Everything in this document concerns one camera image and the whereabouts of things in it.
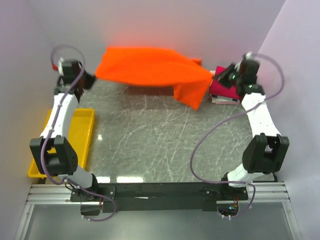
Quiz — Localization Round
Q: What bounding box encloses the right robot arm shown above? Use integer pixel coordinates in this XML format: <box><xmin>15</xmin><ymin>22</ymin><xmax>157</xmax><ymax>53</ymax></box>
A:
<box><xmin>209</xmin><ymin>56</ymin><xmax>290</xmax><ymax>200</ymax></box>

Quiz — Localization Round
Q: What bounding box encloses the orange t shirt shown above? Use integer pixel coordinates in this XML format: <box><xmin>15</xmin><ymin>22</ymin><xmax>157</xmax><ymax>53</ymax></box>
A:
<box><xmin>95</xmin><ymin>47</ymin><xmax>213</xmax><ymax>111</ymax></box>

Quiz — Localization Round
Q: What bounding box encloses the black base beam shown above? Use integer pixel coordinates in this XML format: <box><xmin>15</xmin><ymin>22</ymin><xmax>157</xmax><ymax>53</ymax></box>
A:
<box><xmin>70</xmin><ymin>182</ymin><xmax>249</xmax><ymax>215</ymax></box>

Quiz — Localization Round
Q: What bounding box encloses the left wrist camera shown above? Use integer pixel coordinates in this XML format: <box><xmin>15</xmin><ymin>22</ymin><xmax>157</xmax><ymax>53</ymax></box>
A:
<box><xmin>51</xmin><ymin>58</ymin><xmax>82</xmax><ymax>76</ymax></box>

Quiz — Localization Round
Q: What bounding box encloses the aluminium frame rail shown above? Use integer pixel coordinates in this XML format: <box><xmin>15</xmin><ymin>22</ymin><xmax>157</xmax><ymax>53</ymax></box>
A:
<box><xmin>26</xmin><ymin>182</ymin><xmax>291</xmax><ymax>205</ymax></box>

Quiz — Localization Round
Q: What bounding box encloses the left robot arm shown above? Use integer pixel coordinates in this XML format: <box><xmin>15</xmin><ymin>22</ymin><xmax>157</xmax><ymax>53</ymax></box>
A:
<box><xmin>29</xmin><ymin>59</ymin><xmax>100</xmax><ymax>201</ymax></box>

